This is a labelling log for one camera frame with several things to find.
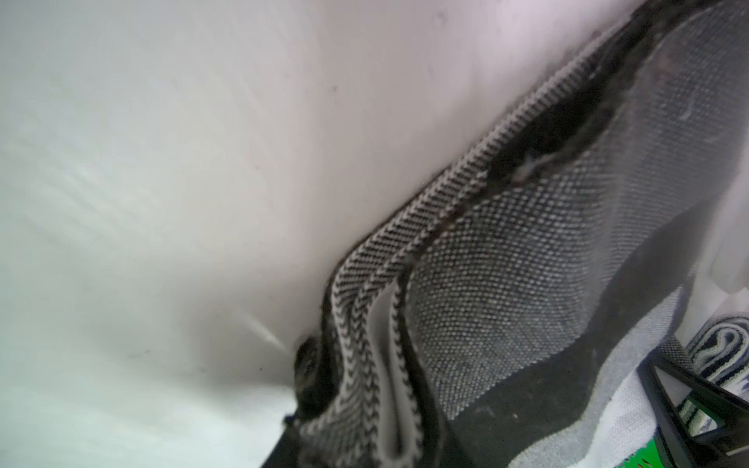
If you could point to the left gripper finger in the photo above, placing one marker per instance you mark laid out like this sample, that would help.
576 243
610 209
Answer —
699 424

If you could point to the green plastic basket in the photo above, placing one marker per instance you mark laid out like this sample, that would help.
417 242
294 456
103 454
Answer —
646 457

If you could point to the black white checkered scarf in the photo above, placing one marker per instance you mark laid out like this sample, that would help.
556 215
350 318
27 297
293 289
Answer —
491 319

